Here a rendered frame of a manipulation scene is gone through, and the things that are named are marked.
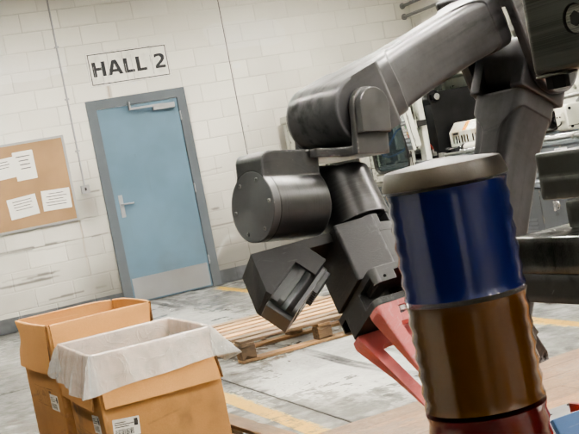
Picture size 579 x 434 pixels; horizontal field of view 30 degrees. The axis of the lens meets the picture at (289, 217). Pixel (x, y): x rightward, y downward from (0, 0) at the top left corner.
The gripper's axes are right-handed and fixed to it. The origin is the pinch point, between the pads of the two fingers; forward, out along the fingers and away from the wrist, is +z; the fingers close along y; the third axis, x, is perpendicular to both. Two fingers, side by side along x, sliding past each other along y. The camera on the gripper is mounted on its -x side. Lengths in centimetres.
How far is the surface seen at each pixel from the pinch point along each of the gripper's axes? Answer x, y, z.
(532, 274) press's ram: -4.9, 27.4, 2.3
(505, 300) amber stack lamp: -20, 49, 10
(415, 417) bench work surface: 12.4, -33.9, -5.5
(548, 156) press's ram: -1.3, 29.0, -3.5
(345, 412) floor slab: 139, -393, -95
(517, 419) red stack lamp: -20, 47, 13
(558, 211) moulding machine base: 415, -556, -223
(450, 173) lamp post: -21, 51, 6
